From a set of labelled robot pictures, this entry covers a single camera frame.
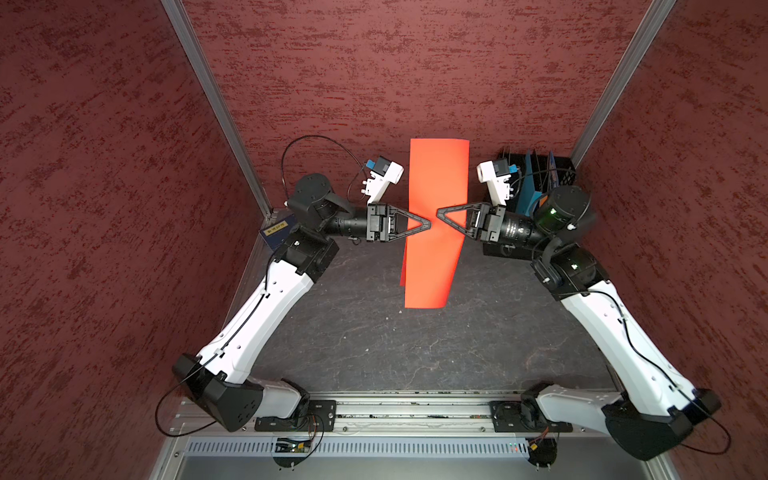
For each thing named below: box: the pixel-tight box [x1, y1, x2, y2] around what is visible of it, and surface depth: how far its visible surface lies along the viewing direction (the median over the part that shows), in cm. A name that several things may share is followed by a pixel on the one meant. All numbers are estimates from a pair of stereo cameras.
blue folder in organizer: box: [550, 151, 559, 188], surface depth 94 cm
